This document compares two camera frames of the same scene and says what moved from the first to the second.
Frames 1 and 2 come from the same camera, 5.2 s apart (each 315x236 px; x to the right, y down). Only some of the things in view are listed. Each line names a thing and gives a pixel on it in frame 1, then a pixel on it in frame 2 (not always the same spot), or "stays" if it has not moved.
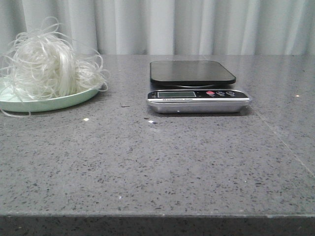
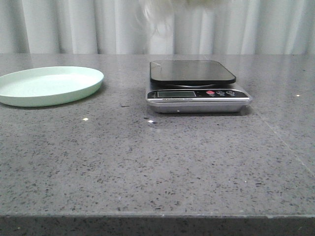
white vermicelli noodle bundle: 43,64 → 161,14
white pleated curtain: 172,27 stays
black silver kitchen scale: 195,87 stays
